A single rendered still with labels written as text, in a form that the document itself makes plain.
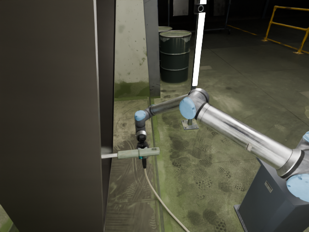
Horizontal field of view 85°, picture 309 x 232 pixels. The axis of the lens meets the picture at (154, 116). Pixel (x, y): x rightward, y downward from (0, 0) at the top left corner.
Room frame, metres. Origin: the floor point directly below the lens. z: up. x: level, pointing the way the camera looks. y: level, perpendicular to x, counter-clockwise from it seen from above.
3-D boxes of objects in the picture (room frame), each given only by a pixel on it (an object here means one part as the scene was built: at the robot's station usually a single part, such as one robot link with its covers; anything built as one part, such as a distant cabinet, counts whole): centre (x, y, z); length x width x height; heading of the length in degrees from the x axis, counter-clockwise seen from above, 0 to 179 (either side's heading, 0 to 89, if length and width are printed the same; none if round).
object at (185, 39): (3.31, -0.47, 0.44); 0.59 x 0.58 x 0.89; 17
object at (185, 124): (1.77, -0.48, 0.01); 0.20 x 0.20 x 0.01; 2
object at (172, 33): (3.32, -0.47, 0.86); 0.54 x 0.54 x 0.01
